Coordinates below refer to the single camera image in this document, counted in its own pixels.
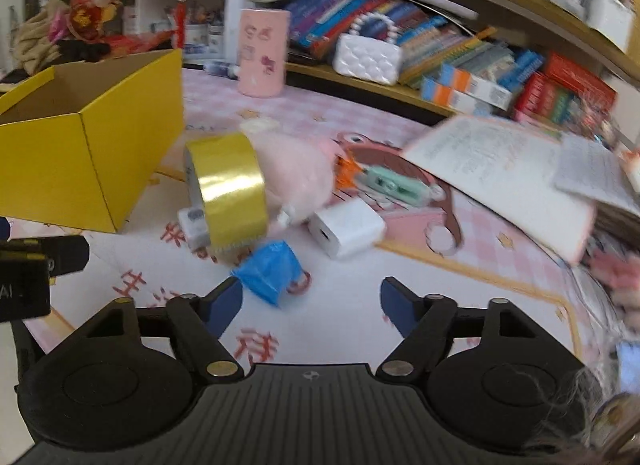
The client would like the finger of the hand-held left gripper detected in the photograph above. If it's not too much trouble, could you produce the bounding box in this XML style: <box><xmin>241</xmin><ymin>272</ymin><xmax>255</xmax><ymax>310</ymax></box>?
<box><xmin>0</xmin><ymin>235</ymin><xmax>91</xmax><ymax>278</ymax></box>

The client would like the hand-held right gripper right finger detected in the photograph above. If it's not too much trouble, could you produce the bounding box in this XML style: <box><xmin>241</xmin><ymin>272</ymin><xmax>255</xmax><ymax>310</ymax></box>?
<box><xmin>375</xmin><ymin>276</ymin><xmax>543</xmax><ymax>382</ymax></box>

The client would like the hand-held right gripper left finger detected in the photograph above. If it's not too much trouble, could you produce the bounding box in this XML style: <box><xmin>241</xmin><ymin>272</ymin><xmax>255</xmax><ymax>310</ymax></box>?
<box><xmin>75</xmin><ymin>276</ymin><xmax>245</xmax><ymax>380</ymax></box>

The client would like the yellow cardboard box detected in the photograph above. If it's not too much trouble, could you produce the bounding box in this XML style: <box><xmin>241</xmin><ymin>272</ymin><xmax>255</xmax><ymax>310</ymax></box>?
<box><xmin>0</xmin><ymin>48</ymin><xmax>185</xmax><ymax>234</ymax></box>

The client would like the pink plush toy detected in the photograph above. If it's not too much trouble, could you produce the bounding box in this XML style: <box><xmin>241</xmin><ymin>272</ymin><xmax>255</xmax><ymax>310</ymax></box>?
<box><xmin>247</xmin><ymin>130</ymin><xmax>341</xmax><ymax>236</ymax></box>

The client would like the blue folded plastic bag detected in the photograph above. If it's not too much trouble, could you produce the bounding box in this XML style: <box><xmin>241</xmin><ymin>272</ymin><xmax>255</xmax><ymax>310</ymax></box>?
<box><xmin>231</xmin><ymin>240</ymin><xmax>303</xmax><ymax>307</ymax></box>

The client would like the white charger adapter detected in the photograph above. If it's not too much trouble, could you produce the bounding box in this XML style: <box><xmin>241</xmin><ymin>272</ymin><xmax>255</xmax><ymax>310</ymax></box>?
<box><xmin>307</xmin><ymin>199</ymin><xmax>387</xmax><ymax>260</ymax></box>

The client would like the mint green correction tape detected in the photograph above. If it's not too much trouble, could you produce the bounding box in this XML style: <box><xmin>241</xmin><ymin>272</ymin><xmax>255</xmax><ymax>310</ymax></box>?
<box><xmin>364</xmin><ymin>166</ymin><xmax>432</xmax><ymax>205</ymax></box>

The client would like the gold tape roll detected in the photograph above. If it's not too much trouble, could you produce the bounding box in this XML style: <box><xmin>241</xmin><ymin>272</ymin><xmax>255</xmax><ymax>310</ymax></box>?
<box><xmin>183</xmin><ymin>132</ymin><xmax>266</xmax><ymax>250</ymax></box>

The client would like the orange clip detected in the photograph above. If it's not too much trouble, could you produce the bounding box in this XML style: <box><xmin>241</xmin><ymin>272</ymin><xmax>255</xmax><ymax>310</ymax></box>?
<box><xmin>336</xmin><ymin>154</ymin><xmax>362</xmax><ymax>189</ymax></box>

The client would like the pink brown pouch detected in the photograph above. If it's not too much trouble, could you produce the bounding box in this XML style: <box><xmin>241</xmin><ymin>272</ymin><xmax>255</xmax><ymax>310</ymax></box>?
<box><xmin>334</xmin><ymin>132</ymin><xmax>466</xmax><ymax>257</ymax></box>

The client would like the open notebook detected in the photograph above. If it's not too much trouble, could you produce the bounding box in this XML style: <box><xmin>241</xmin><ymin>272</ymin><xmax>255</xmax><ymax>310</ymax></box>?
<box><xmin>402</xmin><ymin>115</ymin><xmax>597</xmax><ymax>266</ymax></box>

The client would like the pink checked tablecloth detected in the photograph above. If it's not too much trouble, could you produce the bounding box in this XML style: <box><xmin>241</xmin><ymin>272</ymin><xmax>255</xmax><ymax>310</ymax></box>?
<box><xmin>20</xmin><ymin>68</ymin><xmax>621</xmax><ymax>376</ymax></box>

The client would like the black cloth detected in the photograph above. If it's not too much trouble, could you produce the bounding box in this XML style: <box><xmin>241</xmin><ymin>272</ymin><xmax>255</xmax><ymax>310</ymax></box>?
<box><xmin>60</xmin><ymin>38</ymin><xmax>111</xmax><ymax>61</ymax></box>

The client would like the beige cloth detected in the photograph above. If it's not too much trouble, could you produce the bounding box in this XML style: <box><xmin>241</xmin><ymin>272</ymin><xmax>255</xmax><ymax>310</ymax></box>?
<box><xmin>12</xmin><ymin>0</ymin><xmax>76</xmax><ymax>76</ymax></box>

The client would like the orange white box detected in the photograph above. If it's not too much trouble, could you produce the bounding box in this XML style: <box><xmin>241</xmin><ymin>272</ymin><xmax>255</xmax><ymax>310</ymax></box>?
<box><xmin>435</xmin><ymin>64</ymin><xmax>521</xmax><ymax>108</ymax></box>
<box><xmin>420</xmin><ymin>76</ymin><xmax>493</xmax><ymax>115</ymax></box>

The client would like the pink fluffy item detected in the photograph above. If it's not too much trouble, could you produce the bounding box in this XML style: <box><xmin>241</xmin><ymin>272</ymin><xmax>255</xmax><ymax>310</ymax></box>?
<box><xmin>590</xmin><ymin>245</ymin><xmax>640</xmax><ymax>311</ymax></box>

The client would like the red plastic bag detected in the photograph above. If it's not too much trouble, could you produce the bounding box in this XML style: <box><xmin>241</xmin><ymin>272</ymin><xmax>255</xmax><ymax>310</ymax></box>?
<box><xmin>100</xmin><ymin>30</ymin><xmax>176</xmax><ymax>56</ymax></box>

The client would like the person's hair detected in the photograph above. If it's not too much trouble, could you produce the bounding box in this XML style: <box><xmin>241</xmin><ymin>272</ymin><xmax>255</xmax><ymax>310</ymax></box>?
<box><xmin>525</xmin><ymin>365</ymin><xmax>640</xmax><ymax>465</ymax></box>

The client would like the glue bottle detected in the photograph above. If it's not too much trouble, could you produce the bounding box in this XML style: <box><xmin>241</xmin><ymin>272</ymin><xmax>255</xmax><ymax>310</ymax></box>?
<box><xmin>202</xmin><ymin>60</ymin><xmax>242</xmax><ymax>80</ymax></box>

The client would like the printed paper sheet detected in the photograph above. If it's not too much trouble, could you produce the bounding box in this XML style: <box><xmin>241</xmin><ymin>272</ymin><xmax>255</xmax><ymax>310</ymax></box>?
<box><xmin>554</xmin><ymin>136</ymin><xmax>640</xmax><ymax>216</ymax></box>

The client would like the white quilted handbag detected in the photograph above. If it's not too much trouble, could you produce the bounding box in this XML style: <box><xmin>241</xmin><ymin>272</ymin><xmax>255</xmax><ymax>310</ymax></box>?
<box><xmin>333</xmin><ymin>12</ymin><xmax>404</xmax><ymax>86</ymax></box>

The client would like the white pen cup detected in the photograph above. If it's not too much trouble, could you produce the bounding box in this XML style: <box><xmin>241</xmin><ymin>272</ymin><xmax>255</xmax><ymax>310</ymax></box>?
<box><xmin>182</xmin><ymin>22</ymin><xmax>208</xmax><ymax>56</ymax></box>

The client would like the pink card box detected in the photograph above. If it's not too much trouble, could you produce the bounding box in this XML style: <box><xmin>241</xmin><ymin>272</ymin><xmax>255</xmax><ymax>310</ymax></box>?
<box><xmin>236</xmin><ymin>8</ymin><xmax>291</xmax><ymax>97</ymax></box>

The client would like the red box set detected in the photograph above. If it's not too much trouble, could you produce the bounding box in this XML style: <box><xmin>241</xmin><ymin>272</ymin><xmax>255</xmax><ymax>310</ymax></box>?
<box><xmin>515</xmin><ymin>52</ymin><xmax>617</xmax><ymax>133</ymax></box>

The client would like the row of colourful books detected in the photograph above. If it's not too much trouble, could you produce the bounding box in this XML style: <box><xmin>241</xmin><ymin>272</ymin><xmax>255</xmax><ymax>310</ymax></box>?
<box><xmin>287</xmin><ymin>0</ymin><xmax>546</xmax><ymax>91</ymax></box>

